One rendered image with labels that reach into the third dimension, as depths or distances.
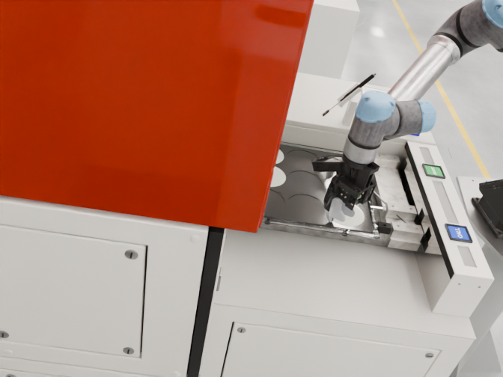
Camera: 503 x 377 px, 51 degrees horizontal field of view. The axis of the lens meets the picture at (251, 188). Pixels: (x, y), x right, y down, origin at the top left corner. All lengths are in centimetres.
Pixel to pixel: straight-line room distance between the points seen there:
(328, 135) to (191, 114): 100
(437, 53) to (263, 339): 84
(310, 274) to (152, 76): 80
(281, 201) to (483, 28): 66
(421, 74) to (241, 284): 69
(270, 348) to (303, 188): 43
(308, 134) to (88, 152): 100
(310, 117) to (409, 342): 72
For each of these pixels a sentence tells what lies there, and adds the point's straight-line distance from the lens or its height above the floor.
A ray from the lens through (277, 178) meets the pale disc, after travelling 145.
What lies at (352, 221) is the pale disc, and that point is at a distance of 139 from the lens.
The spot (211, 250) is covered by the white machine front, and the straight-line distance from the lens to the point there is 81.
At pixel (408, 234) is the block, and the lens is 142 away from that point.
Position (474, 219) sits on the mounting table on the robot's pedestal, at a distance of 173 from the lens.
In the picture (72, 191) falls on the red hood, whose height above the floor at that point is 125.
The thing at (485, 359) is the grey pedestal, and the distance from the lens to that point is 238.
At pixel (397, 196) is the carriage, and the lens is 157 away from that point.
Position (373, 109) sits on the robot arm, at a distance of 113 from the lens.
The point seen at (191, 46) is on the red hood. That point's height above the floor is 150.
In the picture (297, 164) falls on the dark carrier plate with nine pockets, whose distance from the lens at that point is 153.
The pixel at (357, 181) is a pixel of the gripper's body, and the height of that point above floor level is 107.
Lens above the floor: 175
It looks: 38 degrees down
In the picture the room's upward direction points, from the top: 12 degrees clockwise
